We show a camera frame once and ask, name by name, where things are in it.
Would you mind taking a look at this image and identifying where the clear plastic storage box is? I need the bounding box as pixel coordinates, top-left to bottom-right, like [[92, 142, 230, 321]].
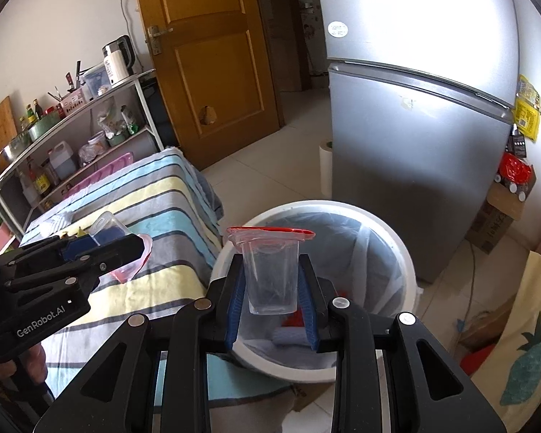
[[82, 63, 112, 99]]

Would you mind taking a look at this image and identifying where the wooden cutting board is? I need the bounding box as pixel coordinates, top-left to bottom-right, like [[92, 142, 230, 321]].
[[0, 96, 18, 151]]

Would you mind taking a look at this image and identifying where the white trash bin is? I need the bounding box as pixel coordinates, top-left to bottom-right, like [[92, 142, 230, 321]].
[[208, 200, 416, 383]]

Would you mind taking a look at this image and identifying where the person's left hand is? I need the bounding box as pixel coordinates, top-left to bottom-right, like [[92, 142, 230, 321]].
[[0, 344, 49, 386]]

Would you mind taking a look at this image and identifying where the pink utensil holder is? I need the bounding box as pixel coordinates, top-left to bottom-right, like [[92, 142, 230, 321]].
[[60, 87, 88, 115]]

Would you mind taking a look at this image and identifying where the striped tablecloth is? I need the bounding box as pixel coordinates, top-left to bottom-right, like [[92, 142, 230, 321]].
[[19, 145, 299, 402]]

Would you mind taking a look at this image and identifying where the cardboard box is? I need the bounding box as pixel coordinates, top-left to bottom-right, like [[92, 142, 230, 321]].
[[465, 183, 527, 254]]

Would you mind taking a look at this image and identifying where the pineapple print cloth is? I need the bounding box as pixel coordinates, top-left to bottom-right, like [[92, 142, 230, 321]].
[[471, 251, 541, 432]]

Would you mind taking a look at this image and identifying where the silver refrigerator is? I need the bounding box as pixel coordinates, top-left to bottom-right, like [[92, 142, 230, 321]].
[[320, 0, 519, 282]]

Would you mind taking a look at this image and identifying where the brown wooden door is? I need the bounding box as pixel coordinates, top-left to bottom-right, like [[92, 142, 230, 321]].
[[138, 0, 284, 169]]

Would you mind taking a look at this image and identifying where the soy sauce bottle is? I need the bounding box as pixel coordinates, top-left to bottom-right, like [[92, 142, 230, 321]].
[[27, 157, 52, 197]]

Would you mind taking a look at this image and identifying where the clear cup red lid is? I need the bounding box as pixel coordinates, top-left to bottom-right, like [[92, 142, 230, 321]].
[[228, 226, 316, 316]]

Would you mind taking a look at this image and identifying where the paper roll on floor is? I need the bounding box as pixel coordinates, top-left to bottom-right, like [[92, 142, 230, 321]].
[[320, 141, 332, 200]]

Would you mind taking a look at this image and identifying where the pink plastic tray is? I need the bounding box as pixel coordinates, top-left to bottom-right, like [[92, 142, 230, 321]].
[[60, 152, 135, 198]]

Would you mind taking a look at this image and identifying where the clear cup pink lid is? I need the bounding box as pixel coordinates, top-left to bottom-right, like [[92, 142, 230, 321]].
[[89, 211, 152, 284]]

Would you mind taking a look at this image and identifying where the green basin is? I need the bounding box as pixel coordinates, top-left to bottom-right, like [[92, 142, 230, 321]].
[[28, 110, 60, 142]]

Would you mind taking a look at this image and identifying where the white oil jug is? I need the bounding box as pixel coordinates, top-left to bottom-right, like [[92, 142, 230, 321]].
[[48, 141, 77, 181]]

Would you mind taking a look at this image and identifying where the metal kitchen shelf rack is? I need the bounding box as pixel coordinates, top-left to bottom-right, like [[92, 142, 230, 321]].
[[0, 69, 164, 237]]

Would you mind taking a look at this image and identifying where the steel mixing bowl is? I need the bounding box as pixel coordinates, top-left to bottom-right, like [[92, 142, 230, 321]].
[[1, 132, 32, 163]]

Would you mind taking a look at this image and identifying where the white electric kettle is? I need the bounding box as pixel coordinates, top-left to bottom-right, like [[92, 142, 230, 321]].
[[102, 35, 136, 86]]

